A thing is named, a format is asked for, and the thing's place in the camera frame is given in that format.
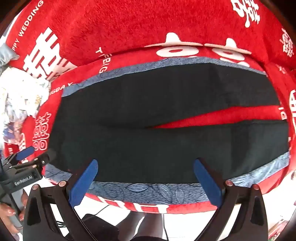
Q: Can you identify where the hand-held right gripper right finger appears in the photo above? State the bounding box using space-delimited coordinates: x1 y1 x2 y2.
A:
193 158 269 241

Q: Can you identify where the person's left hand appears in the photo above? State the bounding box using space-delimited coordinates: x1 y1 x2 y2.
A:
0 189 30 234

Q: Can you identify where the blue-grey leaf-patterned cloth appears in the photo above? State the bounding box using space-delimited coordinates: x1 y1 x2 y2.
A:
44 57 290 205

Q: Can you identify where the grey cloth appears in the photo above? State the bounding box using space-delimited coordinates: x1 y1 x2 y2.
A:
0 43 20 67

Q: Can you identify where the red printed blanket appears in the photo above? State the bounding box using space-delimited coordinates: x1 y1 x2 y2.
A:
5 0 296 215

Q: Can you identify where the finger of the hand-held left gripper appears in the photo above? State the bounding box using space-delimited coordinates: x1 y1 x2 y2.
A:
10 149 57 171
2 146 36 166

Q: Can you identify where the black cable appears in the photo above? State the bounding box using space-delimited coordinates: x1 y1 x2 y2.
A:
162 213 169 240

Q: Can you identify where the colourful printed cloth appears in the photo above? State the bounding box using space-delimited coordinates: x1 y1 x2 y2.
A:
0 67 51 151

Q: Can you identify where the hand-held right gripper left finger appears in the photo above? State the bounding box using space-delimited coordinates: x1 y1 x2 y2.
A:
23 159 99 241

